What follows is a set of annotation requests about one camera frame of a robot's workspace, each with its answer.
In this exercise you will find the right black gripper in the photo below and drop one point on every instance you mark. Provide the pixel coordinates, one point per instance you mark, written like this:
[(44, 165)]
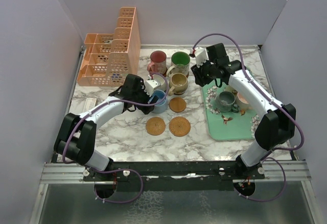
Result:
[(200, 79)]

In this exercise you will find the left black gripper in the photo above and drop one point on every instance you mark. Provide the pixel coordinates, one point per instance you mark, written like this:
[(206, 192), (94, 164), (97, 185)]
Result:
[(141, 89)]

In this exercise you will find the light blue mug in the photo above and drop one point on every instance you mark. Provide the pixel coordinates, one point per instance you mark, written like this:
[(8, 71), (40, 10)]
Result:
[(161, 107)]

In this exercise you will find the white cream mug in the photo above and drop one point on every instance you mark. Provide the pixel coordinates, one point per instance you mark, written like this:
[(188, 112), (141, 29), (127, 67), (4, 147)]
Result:
[(161, 81)]

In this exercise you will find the red pink mug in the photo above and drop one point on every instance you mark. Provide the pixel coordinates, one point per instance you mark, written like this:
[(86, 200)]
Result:
[(158, 63)]

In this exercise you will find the grey mug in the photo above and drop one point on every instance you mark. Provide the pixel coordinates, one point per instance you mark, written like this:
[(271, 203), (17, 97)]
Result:
[(225, 101)]

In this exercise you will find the green mug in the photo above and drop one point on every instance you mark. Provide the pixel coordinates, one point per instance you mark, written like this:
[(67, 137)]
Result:
[(180, 63)]

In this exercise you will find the peach mesh file organizer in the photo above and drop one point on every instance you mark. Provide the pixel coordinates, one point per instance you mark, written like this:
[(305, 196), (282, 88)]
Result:
[(109, 58)]

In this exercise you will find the beige speckled mug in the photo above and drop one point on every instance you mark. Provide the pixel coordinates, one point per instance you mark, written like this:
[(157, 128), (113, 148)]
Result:
[(178, 84)]

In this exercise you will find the woven rattan coaster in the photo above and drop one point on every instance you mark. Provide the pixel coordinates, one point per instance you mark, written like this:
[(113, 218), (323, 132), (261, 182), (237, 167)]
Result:
[(179, 126), (155, 126)]

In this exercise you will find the light wooden front coaster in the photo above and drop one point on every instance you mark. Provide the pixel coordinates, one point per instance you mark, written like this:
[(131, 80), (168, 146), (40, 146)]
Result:
[(177, 104)]

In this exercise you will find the mint green tray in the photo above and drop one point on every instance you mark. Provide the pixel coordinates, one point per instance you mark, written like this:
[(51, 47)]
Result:
[(227, 126)]

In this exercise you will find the yellow mug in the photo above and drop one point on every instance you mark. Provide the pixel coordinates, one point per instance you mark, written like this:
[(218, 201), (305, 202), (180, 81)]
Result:
[(230, 89)]

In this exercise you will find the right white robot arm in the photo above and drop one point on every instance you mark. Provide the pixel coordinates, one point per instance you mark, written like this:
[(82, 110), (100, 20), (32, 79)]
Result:
[(276, 119)]

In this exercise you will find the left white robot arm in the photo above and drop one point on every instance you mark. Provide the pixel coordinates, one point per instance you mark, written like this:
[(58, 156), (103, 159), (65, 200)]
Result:
[(77, 134)]

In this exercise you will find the small silver card box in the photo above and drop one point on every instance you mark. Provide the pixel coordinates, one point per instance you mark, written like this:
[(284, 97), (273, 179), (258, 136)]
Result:
[(90, 103)]

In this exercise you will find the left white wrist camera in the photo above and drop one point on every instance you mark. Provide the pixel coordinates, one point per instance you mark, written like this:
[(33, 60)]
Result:
[(151, 85)]

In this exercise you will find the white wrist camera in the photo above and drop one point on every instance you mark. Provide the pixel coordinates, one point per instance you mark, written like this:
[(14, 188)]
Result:
[(200, 55), (151, 85)]

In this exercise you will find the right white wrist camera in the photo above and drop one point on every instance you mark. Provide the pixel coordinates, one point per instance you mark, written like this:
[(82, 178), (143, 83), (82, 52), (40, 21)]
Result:
[(200, 55)]

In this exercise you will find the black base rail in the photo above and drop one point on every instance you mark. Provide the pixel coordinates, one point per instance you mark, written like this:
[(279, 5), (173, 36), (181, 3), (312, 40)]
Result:
[(175, 175)]

